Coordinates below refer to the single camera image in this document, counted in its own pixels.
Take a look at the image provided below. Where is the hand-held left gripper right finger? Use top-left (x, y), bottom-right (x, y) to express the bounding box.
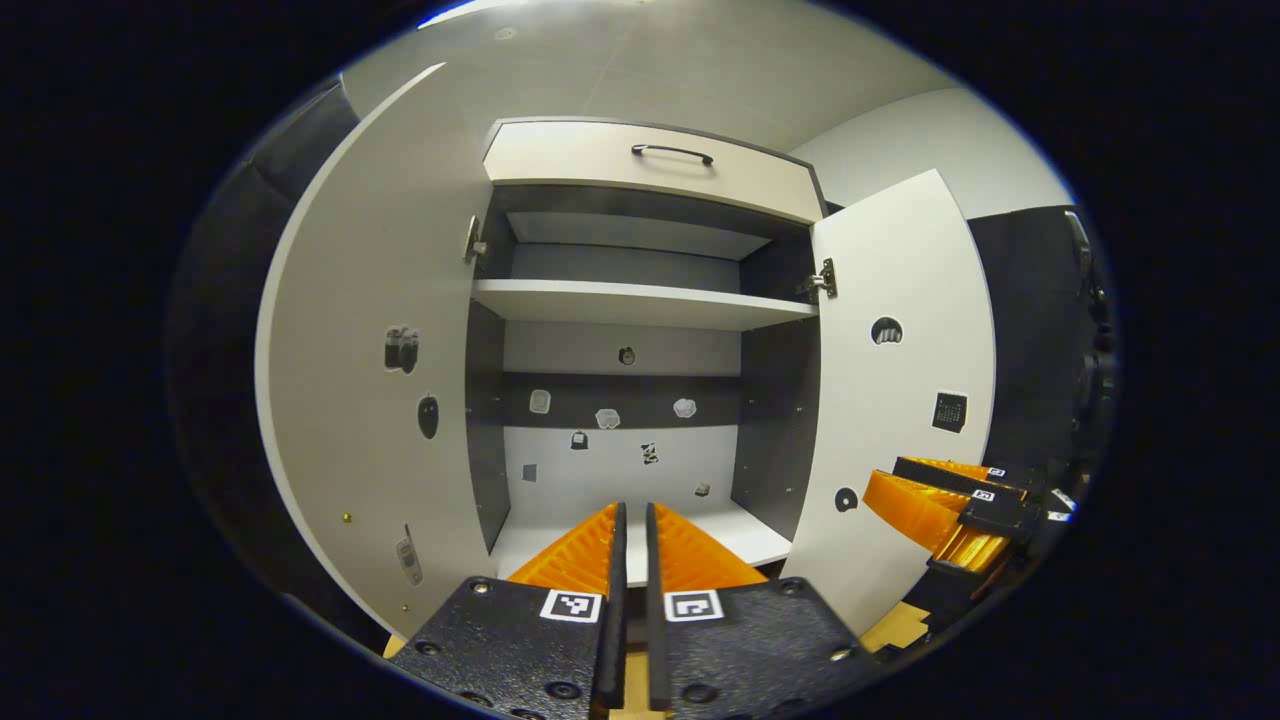
top-left (644, 501), bottom-right (883, 715)

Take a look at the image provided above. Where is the white double-door shoe cabinet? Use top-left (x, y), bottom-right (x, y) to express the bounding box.
top-left (465, 115), bottom-right (836, 591)

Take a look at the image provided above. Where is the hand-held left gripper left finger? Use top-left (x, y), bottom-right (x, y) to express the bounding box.
top-left (388, 501), bottom-right (629, 719)

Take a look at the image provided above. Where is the black drawer handle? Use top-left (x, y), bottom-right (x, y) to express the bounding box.
top-left (630, 143), bottom-right (715, 167)

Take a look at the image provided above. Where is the white cabinet door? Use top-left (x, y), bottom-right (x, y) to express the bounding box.
top-left (780, 168), bottom-right (998, 639)
top-left (255, 62), bottom-right (501, 641)

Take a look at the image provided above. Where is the white cabinet shelf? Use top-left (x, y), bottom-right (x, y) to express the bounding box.
top-left (472, 278), bottom-right (821, 333)

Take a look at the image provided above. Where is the white cabinet drawer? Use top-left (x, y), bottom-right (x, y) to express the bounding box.
top-left (482, 118), bottom-right (829, 226)

